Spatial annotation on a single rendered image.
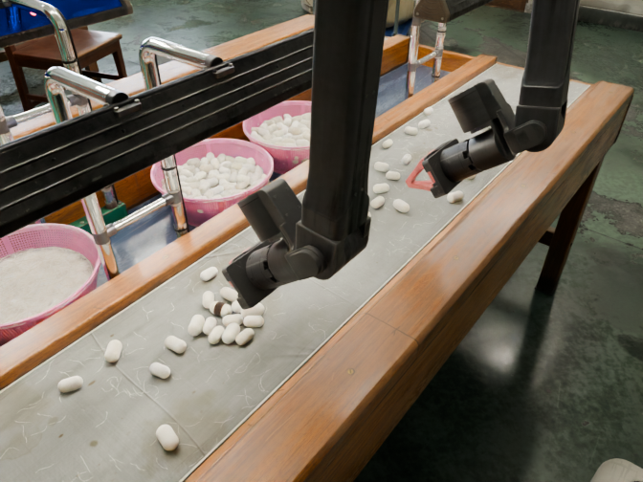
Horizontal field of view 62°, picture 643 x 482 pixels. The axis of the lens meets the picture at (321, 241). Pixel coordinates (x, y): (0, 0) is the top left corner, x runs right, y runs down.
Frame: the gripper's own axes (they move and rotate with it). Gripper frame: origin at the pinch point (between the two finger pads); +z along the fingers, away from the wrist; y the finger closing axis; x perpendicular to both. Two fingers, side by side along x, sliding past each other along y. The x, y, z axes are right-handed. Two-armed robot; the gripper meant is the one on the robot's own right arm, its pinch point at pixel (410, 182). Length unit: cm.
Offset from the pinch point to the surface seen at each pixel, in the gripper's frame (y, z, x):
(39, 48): -54, 212, -129
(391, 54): -86, 51, -29
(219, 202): 15.6, 32.8, -14.3
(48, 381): 60, 25, -4
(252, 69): 22.8, -3.7, -27.3
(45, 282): 49, 42, -17
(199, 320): 40.3, 16.3, 0.1
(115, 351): 52, 20, -3
